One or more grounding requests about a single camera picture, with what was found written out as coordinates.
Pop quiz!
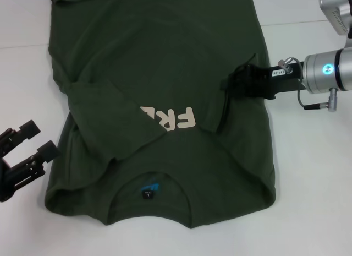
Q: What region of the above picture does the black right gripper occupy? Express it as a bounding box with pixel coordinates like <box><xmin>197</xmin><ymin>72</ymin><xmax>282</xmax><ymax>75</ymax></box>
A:
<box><xmin>220</xmin><ymin>60</ymin><xmax>306</xmax><ymax>100</ymax></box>

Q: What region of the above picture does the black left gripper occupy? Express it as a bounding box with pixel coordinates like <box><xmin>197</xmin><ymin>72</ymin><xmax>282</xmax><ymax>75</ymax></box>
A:
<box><xmin>0</xmin><ymin>119</ymin><xmax>62</xmax><ymax>204</ymax></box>

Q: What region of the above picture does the dark green FREE t-shirt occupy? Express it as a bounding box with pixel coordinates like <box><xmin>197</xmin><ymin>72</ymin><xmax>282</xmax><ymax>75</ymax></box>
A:
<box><xmin>44</xmin><ymin>0</ymin><xmax>276</xmax><ymax>230</ymax></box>

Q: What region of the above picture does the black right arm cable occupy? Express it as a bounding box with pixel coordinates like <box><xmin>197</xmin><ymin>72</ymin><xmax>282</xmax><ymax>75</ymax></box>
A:
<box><xmin>297</xmin><ymin>86</ymin><xmax>342</xmax><ymax>111</ymax></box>

